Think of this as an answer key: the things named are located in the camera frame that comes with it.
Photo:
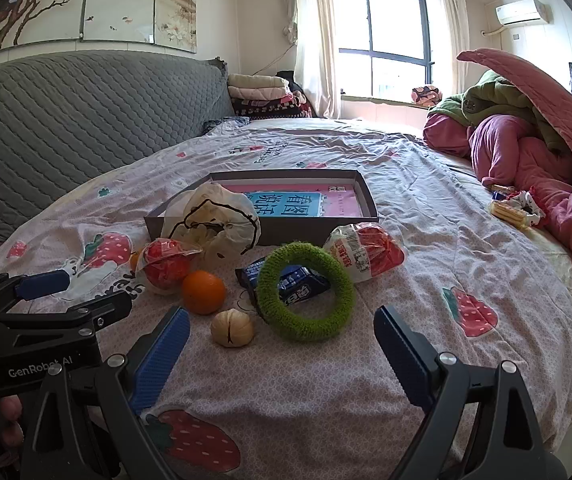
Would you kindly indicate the white air conditioner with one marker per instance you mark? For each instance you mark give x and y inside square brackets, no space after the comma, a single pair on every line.
[521,12]

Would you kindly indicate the floral wall painting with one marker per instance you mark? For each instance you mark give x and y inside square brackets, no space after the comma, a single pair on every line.
[115,5]

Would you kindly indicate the small blue packet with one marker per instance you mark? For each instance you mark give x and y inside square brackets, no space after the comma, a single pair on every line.
[502,189]

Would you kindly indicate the red snack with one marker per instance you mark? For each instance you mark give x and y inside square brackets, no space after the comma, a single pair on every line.
[165,265]

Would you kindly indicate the shallow grey cardboard box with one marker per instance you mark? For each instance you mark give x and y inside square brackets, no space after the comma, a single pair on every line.
[286,232]

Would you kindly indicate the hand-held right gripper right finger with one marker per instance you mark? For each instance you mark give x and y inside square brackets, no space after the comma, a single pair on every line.
[406,355]

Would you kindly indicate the small orange fruit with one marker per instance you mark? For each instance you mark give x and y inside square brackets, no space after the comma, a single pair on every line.
[135,259]

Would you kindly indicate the white plastic bag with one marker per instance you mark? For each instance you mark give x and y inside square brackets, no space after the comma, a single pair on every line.
[200,210]

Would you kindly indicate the grey quilted headboard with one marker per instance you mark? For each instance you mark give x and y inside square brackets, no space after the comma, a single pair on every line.
[90,105]

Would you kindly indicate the blue snack packet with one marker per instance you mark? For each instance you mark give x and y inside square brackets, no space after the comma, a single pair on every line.
[253,272]

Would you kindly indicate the yellow biscuit packet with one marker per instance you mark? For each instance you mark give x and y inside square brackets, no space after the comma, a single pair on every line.
[511,212]

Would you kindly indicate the beige walnut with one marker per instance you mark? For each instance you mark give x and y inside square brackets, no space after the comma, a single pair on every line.
[232,329]

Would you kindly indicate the black framed window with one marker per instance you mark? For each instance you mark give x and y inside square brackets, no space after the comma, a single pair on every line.
[396,50]

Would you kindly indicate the orange tangerine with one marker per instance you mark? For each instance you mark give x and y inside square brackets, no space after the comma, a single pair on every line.
[204,292]

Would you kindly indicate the stack of folded blankets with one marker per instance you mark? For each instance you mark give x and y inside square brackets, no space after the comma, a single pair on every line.
[261,92]

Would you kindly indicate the floral cushion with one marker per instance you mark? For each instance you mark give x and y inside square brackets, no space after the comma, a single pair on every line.
[426,94]

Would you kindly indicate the strawberry print bedsheet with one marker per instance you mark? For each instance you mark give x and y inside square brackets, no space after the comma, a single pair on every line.
[416,200]

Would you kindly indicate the red and white snack bag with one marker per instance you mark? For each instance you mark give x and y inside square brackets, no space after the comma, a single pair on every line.
[366,252]

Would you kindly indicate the cream curtain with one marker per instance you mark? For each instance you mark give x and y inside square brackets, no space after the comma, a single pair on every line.
[316,35]
[453,35]

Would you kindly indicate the person's left hand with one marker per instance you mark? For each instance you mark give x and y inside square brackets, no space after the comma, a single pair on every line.
[11,407]

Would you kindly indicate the magenta fleece garment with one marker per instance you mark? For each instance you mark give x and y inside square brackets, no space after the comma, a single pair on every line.
[506,150]

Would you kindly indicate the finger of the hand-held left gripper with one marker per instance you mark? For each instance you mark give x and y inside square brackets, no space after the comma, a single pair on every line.
[90,310]
[43,282]

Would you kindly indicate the blue patterned cloth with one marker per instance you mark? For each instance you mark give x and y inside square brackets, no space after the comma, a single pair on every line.
[225,125]

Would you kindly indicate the pink quilt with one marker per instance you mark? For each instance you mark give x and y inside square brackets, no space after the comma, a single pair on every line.
[541,90]

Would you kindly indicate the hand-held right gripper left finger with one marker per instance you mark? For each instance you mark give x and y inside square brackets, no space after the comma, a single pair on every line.
[163,360]

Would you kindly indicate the green jacket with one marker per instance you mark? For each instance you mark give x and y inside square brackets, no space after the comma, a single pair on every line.
[486,97]

